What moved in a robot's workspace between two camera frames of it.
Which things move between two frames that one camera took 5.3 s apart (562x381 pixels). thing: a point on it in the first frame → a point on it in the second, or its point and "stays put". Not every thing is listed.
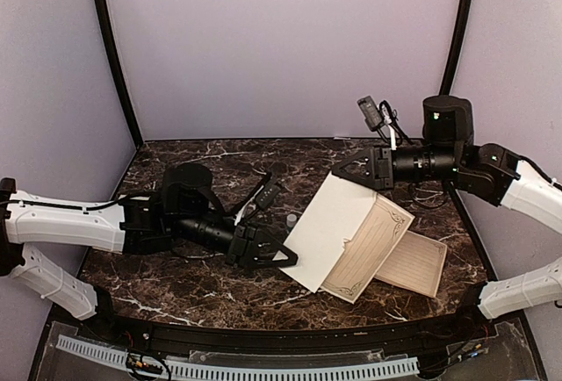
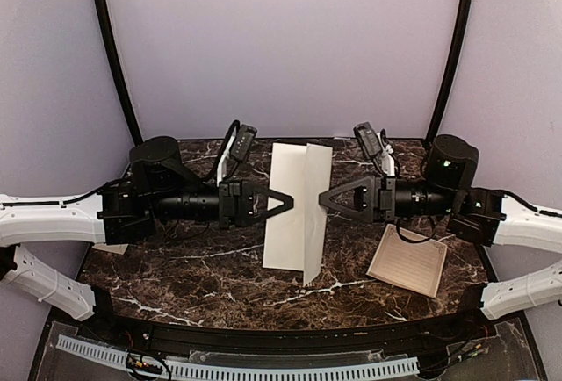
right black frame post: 461,28 stays put
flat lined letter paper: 415,262 stays put
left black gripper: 246,253 → 236,202
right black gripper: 376,178 → 375,198
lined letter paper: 345,238 → 295,239
